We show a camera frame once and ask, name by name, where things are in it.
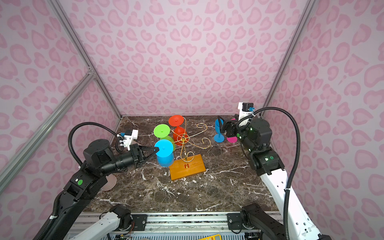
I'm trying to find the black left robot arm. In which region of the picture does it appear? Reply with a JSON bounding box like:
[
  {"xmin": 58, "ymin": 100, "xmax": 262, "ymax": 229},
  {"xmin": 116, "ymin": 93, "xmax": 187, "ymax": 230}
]
[{"xmin": 35, "ymin": 139, "xmax": 159, "ymax": 240}]

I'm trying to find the gold wire glass rack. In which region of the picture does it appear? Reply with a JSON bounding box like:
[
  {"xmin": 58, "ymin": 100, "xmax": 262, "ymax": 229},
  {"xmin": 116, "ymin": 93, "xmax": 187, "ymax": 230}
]
[{"xmin": 170, "ymin": 117, "xmax": 212, "ymax": 181}]

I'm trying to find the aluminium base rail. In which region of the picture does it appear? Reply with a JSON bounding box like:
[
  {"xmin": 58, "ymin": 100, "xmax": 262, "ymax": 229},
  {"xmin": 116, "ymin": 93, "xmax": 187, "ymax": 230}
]
[{"xmin": 64, "ymin": 211, "xmax": 319, "ymax": 240}]

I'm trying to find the magenta wine glass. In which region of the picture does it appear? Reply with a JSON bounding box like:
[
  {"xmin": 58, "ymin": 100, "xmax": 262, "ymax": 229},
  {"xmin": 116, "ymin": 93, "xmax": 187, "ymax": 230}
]
[{"xmin": 227, "ymin": 119, "xmax": 238, "ymax": 143}]

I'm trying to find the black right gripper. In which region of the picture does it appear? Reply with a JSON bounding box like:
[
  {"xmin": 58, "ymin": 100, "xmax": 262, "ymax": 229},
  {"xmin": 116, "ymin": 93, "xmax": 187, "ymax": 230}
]
[{"xmin": 217, "ymin": 113, "xmax": 258, "ymax": 153}]

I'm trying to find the yellow plastic object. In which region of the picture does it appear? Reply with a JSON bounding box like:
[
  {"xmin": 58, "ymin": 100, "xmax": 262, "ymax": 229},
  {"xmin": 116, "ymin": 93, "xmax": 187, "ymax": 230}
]
[{"xmin": 203, "ymin": 234, "xmax": 222, "ymax": 240}]

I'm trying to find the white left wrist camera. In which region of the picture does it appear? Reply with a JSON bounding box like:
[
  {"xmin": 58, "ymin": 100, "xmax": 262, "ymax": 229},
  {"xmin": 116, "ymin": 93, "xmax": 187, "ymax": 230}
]
[{"xmin": 116, "ymin": 130, "xmax": 139, "ymax": 153}]

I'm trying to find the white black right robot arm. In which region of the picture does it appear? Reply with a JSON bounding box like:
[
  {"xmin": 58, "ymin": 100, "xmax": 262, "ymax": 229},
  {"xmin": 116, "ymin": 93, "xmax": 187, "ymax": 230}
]
[{"xmin": 218, "ymin": 117, "xmax": 330, "ymax": 240}]

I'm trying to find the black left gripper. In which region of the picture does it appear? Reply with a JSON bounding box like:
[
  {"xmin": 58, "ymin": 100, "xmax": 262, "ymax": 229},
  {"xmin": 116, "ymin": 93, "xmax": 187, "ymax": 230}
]
[{"xmin": 100, "ymin": 143, "xmax": 159, "ymax": 177}]

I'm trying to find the pink pen cup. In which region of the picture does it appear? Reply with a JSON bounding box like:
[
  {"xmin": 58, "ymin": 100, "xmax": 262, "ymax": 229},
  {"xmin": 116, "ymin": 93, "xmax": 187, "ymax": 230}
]
[{"xmin": 101, "ymin": 174, "xmax": 117, "ymax": 192}]

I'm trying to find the blue wine glass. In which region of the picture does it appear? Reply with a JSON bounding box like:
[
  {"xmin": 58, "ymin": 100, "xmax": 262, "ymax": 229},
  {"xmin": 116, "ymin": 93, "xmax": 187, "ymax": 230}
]
[
  {"xmin": 155, "ymin": 139, "xmax": 174, "ymax": 167},
  {"xmin": 214, "ymin": 119, "xmax": 225, "ymax": 143}
]

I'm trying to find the green wine glass back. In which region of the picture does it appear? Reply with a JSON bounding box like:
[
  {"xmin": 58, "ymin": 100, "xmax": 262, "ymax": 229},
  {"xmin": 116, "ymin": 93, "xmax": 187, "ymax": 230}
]
[{"xmin": 154, "ymin": 124, "xmax": 176, "ymax": 150}]

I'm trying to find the blue wine glass front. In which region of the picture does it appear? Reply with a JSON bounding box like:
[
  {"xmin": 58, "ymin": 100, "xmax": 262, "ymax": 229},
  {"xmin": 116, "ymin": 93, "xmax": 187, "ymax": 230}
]
[{"xmin": 155, "ymin": 139, "xmax": 174, "ymax": 167}]

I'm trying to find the right black corrugated cable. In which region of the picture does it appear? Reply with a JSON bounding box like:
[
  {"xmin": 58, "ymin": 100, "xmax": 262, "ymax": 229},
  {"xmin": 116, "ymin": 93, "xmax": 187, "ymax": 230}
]
[{"xmin": 236, "ymin": 107, "xmax": 301, "ymax": 240}]

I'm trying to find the red wine glass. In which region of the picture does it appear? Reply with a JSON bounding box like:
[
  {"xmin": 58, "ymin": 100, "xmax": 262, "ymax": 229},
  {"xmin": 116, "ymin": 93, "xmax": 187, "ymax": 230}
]
[{"xmin": 169, "ymin": 115, "xmax": 187, "ymax": 146}]

